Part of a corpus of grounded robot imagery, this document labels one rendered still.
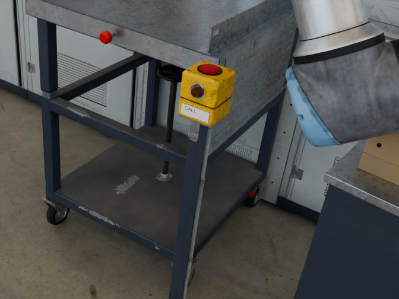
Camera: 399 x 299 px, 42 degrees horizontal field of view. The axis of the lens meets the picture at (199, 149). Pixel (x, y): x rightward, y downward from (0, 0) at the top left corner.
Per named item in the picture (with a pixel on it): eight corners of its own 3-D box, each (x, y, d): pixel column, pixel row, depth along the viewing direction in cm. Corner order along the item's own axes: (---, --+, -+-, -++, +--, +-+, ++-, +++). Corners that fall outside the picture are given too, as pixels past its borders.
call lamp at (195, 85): (200, 104, 98) (202, 88, 96) (185, 98, 99) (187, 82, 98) (204, 101, 99) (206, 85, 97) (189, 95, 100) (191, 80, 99)
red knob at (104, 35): (107, 46, 130) (107, 34, 128) (97, 43, 131) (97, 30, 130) (118, 41, 133) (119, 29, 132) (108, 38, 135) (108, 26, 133)
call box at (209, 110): (211, 129, 101) (218, 82, 96) (176, 115, 104) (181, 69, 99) (229, 114, 107) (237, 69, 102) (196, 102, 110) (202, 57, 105)
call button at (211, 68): (213, 81, 99) (214, 73, 98) (195, 75, 100) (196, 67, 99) (222, 75, 102) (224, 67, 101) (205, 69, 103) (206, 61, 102)
